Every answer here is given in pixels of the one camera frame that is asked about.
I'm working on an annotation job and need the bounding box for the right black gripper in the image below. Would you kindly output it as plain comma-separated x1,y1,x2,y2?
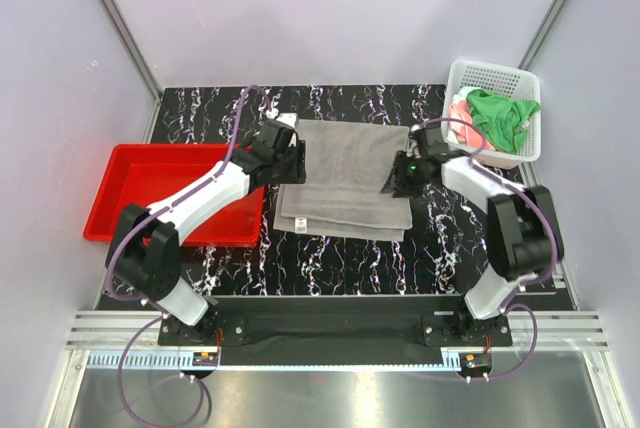
381,150,427,199

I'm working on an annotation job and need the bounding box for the grey towel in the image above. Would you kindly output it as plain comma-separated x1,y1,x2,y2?
273,120,413,242

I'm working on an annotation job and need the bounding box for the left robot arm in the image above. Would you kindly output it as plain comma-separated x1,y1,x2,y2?
106,113,306,344

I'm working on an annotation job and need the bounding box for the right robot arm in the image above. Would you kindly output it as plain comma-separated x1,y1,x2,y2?
382,119,564,345

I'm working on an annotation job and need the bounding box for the pink towel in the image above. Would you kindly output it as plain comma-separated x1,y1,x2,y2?
447,99,483,148

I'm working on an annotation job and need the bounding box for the white towel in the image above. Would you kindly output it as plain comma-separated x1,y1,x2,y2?
452,87,474,104

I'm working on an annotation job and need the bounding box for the green towel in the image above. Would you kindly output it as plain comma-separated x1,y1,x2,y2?
466,88,541,155

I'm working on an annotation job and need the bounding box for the red plastic tray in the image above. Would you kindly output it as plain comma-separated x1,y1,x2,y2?
83,144,264,248

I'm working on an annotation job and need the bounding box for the white plastic basket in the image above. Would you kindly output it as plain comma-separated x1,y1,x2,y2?
442,59,541,170

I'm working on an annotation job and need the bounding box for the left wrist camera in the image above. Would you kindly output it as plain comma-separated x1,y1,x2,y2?
264,107,298,130

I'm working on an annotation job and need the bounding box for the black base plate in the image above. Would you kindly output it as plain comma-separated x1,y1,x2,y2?
158,295,513,368

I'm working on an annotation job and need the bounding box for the left aluminium frame post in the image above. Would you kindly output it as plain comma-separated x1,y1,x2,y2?
69,0,164,104

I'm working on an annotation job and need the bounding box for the aluminium frame post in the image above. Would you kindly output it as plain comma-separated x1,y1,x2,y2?
69,0,164,104
518,0,570,71

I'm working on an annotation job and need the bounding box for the right aluminium frame post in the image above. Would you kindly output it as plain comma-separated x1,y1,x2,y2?
518,0,570,71

